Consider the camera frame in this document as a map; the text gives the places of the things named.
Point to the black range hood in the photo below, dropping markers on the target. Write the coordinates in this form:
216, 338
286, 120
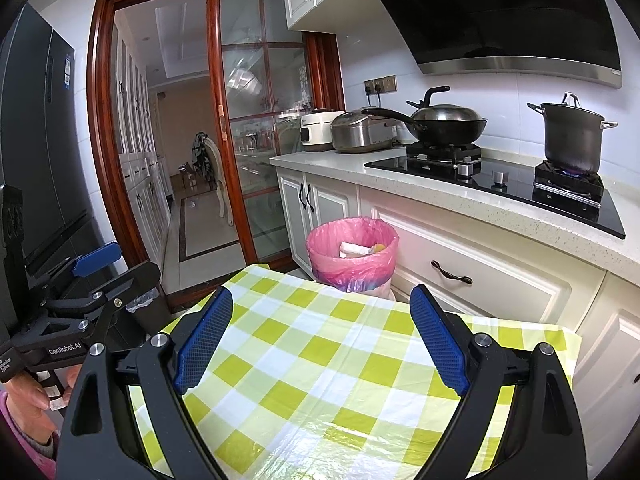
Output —
500, 10

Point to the white cabinet drawer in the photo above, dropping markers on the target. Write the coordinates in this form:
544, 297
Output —
500, 270

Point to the silver stove knob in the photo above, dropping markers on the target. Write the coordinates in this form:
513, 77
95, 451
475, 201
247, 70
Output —
467, 170
499, 178

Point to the dark grey refrigerator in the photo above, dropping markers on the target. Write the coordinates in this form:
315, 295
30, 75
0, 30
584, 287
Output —
50, 160

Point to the silver rice cooker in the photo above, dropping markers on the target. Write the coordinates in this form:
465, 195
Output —
360, 135

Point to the person's left hand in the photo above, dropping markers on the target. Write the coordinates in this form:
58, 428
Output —
30, 402

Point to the red wooden door frame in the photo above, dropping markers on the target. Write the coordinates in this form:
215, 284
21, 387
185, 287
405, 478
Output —
100, 160

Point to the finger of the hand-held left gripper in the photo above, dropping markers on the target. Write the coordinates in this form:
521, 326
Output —
95, 258
130, 280

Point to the wooden sliding glass door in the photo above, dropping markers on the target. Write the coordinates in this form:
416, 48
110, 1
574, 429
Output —
260, 110

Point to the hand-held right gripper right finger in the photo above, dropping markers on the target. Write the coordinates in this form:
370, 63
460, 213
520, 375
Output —
440, 340

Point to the green checked tablecloth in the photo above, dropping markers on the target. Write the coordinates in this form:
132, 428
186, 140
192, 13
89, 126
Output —
320, 385

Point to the white paper packet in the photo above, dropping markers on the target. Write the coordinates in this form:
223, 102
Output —
355, 249

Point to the beige stone countertop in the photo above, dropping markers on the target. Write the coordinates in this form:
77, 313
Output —
350, 165

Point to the white hallway cabinet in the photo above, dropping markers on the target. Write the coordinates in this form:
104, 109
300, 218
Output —
145, 185

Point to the black wok with lid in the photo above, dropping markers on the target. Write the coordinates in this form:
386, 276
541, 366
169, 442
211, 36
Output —
445, 127

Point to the dark steel stockpot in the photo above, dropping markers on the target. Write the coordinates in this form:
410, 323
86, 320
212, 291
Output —
572, 140

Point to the white rice cooker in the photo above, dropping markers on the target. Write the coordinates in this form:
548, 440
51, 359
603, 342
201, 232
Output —
315, 132

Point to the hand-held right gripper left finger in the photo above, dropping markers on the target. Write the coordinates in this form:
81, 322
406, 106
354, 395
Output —
205, 340

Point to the white lower cabinet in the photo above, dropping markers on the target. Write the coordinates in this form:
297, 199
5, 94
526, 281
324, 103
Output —
330, 210
610, 370

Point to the pink-lined trash can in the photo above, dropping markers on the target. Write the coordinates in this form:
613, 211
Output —
325, 260

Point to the wall outlet with plug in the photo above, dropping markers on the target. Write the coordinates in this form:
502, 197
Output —
382, 84

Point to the black glass gas stove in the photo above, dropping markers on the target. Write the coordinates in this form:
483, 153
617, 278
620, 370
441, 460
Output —
520, 195

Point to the cream dining chair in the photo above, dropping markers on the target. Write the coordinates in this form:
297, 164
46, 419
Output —
215, 170

